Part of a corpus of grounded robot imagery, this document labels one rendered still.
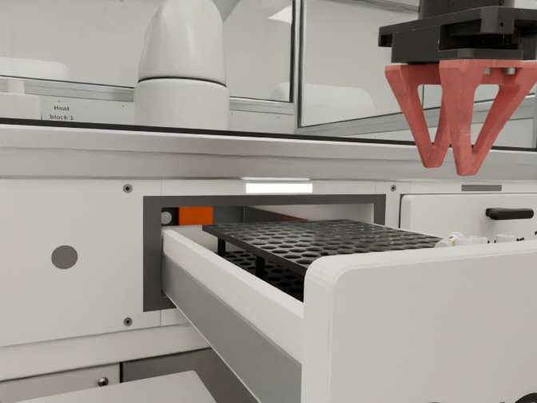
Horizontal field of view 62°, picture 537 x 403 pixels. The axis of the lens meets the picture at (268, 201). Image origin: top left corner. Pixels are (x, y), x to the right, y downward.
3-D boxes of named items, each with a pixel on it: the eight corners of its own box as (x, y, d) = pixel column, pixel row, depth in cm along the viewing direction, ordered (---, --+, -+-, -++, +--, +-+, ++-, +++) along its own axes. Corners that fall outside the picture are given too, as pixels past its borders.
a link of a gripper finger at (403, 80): (446, 160, 37) (458, 37, 34) (524, 176, 30) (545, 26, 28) (375, 165, 34) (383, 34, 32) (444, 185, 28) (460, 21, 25)
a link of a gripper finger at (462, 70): (451, 161, 36) (463, 36, 34) (532, 177, 30) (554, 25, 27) (380, 167, 34) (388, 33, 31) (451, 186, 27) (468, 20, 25)
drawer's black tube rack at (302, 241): (517, 337, 34) (523, 252, 33) (315, 381, 26) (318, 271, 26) (344, 273, 54) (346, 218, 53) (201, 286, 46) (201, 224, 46)
